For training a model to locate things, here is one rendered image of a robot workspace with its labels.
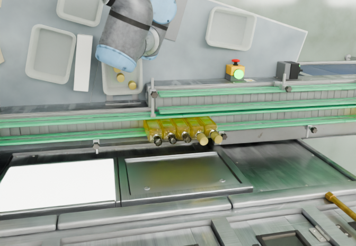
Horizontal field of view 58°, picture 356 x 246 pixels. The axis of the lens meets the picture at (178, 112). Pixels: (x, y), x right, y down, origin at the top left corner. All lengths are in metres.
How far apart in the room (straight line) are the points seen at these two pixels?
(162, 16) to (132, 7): 0.42
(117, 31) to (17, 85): 0.80
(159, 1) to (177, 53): 0.36
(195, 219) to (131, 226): 0.20
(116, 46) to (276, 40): 1.03
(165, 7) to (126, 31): 0.43
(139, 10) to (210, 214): 0.66
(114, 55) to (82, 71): 0.60
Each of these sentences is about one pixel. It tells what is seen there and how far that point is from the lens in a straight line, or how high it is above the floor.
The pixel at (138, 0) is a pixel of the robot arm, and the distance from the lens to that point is 0.87.
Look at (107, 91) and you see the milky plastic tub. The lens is 1.46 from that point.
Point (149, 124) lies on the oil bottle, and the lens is 1.33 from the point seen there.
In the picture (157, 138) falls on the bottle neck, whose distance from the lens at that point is 1.22.
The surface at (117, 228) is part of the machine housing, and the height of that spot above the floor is 1.42.
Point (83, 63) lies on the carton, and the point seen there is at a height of 0.81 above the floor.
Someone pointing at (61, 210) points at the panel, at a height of 1.32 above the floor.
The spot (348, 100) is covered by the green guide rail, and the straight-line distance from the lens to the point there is 1.79.
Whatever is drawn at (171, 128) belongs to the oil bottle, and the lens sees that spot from 1.28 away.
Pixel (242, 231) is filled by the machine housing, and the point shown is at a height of 1.49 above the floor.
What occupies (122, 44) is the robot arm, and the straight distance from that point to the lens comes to 0.87.
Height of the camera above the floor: 2.25
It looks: 68 degrees down
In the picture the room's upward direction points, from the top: 144 degrees clockwise
